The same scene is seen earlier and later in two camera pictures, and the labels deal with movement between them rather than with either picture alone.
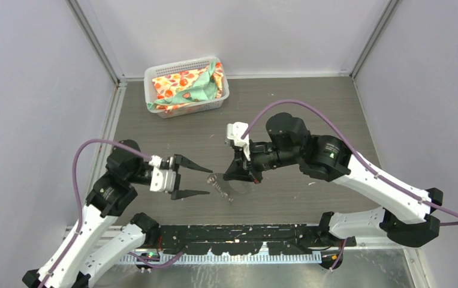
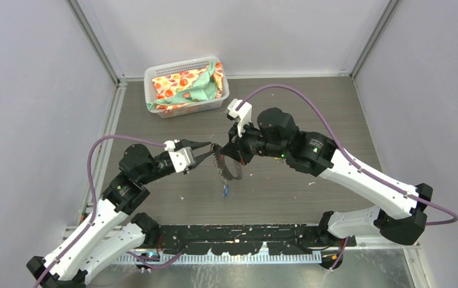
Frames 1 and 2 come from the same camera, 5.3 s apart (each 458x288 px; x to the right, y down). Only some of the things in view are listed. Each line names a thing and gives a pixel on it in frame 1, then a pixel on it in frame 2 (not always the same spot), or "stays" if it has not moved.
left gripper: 181,160 → 192,145
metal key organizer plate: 228,188 → 218,156
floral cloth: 183,89 stays
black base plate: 234,240 stays
